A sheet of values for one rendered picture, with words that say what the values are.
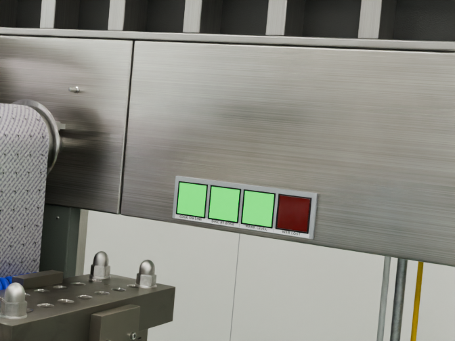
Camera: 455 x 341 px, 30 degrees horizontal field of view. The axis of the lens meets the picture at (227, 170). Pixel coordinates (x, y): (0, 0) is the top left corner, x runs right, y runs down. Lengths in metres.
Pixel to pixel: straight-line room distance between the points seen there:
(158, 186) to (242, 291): 2.61
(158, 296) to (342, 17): 0.54
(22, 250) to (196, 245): 2.71
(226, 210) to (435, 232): 0.33
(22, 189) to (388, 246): 0.59
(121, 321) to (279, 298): 2.65
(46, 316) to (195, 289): 2.95
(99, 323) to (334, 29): 0.58
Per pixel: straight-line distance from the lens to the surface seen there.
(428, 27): 1.33
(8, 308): 1.17
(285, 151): 1.31
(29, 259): 1.45
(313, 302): 3.85
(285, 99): 1.31
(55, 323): 1.21
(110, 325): 1.28
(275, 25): 1.34
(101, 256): 1.48
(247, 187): 1.33
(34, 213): 1.44
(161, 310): 1.43
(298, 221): 1.29
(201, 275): 4.09
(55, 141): 1.45
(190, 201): 1.38
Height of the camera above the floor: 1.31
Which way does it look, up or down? 3 degrees down
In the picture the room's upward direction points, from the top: 5 degrees clockwise
